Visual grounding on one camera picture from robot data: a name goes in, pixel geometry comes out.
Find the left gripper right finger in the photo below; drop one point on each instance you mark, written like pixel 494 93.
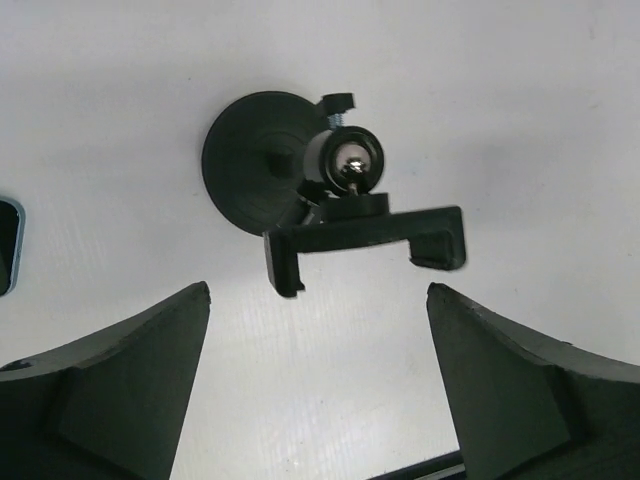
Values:
pixel 528 406

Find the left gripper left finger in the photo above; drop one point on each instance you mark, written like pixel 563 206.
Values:
pixel 110 405

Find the black round-base clamp stand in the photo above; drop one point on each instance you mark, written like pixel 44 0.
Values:
pixel 292 172

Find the black smartphone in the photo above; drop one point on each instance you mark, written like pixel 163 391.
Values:
pixel 13 222

